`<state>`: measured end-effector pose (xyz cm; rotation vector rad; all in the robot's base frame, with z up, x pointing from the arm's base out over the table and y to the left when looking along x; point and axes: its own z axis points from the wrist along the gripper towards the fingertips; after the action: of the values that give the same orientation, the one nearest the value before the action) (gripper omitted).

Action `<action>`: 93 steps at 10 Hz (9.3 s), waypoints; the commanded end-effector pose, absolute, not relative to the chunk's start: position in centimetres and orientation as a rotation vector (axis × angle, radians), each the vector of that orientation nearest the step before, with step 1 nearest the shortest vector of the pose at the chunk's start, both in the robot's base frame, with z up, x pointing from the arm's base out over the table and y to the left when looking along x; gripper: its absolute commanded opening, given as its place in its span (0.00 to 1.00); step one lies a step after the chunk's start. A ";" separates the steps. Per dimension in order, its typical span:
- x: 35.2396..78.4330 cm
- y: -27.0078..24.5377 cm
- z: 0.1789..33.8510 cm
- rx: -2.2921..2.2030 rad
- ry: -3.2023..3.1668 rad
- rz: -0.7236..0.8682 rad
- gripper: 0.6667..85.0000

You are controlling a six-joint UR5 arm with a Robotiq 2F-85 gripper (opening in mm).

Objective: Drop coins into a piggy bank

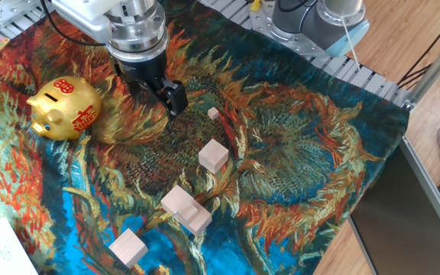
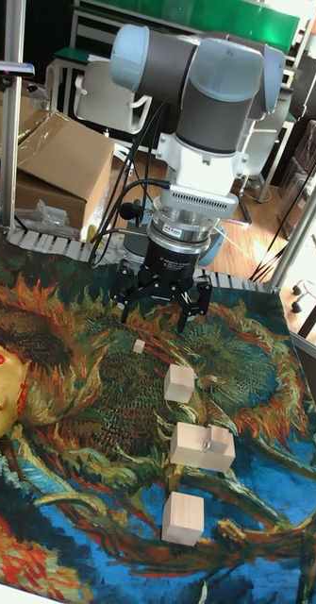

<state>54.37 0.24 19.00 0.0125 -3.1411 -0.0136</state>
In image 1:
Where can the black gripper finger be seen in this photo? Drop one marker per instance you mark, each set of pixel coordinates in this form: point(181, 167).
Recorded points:
point(138, 88)
point(176, 99)

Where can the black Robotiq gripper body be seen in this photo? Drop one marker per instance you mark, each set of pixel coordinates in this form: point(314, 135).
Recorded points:
point(140, 68)

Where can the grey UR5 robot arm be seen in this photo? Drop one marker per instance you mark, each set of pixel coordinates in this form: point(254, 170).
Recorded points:
point(311, 23)

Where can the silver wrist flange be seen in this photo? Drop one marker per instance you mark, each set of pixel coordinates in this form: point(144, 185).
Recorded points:
point(140, 30)

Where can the tiny wooden cube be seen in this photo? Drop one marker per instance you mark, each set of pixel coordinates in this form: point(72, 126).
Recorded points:
point(213, 113)

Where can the medium wooden cube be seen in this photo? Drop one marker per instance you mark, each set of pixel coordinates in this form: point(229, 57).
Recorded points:
point(213, 154)

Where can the stepped wooden block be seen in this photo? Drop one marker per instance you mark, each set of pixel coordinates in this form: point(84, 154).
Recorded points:
point(180, 200)

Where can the sunflower painting cloth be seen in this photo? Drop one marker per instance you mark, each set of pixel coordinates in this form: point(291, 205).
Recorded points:
point(281, 153)

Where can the yellow plastic piece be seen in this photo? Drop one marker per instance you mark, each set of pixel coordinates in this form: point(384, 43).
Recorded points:
point(256, 5)

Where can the silver metal plate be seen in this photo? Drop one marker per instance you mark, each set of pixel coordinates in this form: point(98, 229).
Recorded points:
point(10, 11)

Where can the large wooden cube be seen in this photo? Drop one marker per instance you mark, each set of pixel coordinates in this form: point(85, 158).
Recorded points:
point(128, 248)

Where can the dark flat panel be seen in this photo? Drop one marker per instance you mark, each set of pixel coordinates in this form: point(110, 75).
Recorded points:
point(403, 221)

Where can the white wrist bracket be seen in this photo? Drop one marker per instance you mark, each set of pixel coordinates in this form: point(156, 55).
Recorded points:
point(86, 15)

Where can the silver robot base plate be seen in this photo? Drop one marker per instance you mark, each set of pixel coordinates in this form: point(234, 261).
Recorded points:
point(266, 26)

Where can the aluminium frame post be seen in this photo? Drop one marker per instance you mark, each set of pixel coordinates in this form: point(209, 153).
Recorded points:
point(434, 68)

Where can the aluminium side rail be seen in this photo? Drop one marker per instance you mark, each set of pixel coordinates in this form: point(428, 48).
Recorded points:
point(430, 191)

